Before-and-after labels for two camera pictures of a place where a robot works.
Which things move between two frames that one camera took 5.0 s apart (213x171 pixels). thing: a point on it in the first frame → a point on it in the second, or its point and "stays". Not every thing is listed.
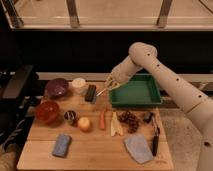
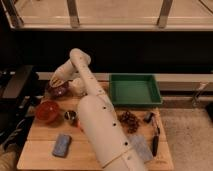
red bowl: x=47 y=111 stays
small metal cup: x=70 y=116 stays
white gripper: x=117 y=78 → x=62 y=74
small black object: x=148 y=117 stays
